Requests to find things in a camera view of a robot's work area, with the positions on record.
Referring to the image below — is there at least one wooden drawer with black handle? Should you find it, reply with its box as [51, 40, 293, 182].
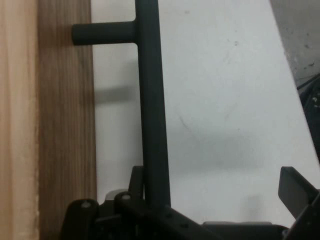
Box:
[0, 0, 174, 240]

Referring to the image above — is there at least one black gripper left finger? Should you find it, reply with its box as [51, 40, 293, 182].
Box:
[59, 165, 201, 240]

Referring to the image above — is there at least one black object on floor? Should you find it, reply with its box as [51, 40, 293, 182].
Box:
[296, 74, 320, 162]

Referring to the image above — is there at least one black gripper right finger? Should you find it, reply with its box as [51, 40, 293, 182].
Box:
[278, 165, 320, 240]

